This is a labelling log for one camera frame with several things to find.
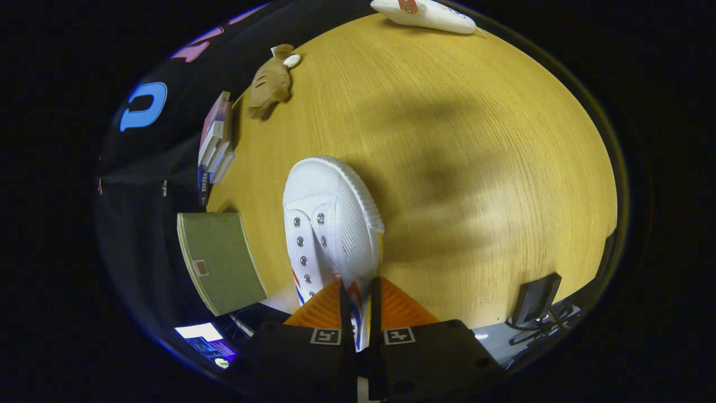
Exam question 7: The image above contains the white canvas shoe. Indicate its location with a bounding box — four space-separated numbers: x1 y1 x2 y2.
282 156 385 352

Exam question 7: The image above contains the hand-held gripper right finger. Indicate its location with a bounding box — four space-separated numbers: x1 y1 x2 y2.
369 276 504 403

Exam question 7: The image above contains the white plush with red label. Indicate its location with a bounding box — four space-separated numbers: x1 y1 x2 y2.
370 0 486 37

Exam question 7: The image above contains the brown plush toy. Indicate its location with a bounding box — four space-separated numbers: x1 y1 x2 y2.
247 44 303 121

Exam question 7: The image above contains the lit computer screen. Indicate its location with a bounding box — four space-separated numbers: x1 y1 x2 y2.
175 322 238 370

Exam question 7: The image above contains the green fabric storage box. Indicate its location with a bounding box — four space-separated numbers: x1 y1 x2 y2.
177 212 268 317

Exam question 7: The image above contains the pink cover book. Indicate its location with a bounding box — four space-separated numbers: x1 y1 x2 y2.
200 91 232 163

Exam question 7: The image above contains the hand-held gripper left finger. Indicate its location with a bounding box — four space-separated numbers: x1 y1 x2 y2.
238 278 359 403

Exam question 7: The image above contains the grey book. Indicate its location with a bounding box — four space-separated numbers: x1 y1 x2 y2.
204 120 233 171

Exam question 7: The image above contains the lavender book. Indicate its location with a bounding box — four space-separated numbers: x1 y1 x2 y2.
211 148 235 185

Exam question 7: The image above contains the blue book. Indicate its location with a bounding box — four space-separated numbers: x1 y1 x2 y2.
197 167 212 207

